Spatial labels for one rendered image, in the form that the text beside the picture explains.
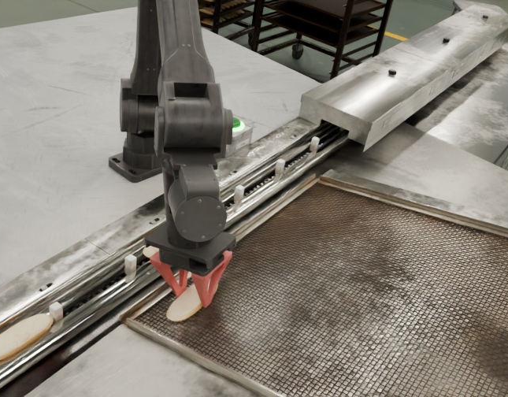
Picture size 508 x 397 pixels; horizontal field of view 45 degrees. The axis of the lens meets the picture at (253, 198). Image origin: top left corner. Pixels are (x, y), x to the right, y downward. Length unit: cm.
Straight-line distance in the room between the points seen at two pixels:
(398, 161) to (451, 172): 12
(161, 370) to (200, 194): 22
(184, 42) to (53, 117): 71
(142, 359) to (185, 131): 28
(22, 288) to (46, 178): 35
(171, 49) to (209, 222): 21
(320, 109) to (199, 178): 77
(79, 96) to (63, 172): 33
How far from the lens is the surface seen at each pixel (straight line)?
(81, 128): 138
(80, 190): 118
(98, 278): 94
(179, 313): 81
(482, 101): 192
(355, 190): 112
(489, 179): 149
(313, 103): 140
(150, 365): 76
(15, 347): 85
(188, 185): 65
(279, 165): 123
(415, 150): 151
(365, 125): 136
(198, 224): 66
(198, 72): 73
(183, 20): 78
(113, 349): 79
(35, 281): 92
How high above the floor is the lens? 148
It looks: 34 degrees down
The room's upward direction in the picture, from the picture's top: 10 degrees clockwise
